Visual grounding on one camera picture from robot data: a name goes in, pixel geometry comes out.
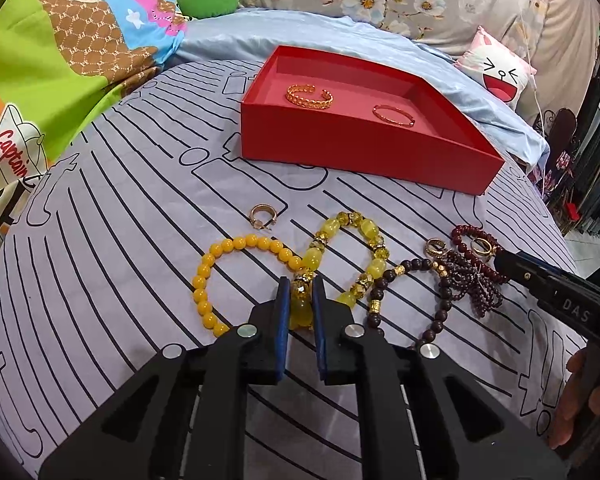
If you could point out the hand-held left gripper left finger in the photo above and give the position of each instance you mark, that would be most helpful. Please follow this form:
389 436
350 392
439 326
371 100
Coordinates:
282 320

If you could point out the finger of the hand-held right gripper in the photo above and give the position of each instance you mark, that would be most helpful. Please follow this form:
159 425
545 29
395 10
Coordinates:
525 270

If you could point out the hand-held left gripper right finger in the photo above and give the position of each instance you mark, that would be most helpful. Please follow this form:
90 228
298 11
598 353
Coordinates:
321 330

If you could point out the gold hoop earring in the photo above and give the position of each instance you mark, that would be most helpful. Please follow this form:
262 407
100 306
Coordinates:
482 249
258 212
435 249

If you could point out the red cardboard box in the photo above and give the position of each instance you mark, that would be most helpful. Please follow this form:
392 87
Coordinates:
360 140

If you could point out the person's right hand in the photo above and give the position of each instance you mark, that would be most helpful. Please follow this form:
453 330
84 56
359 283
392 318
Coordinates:
570 400

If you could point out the grey line-print bed sheet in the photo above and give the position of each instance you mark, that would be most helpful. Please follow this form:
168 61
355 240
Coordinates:
130 260

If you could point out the white cartoon face pillow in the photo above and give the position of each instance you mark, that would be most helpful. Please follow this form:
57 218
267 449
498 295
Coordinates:
500 75

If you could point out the thin rose gold bangle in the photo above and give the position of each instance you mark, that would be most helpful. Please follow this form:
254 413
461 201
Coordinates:
380 112

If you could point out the beige cloth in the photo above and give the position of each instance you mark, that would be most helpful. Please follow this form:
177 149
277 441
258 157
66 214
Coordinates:
570 35

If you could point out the light blue sheet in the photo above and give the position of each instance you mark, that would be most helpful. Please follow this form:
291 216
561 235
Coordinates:
230 35

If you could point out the colourful cartoon blanket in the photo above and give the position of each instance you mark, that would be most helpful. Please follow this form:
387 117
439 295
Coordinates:
55 60

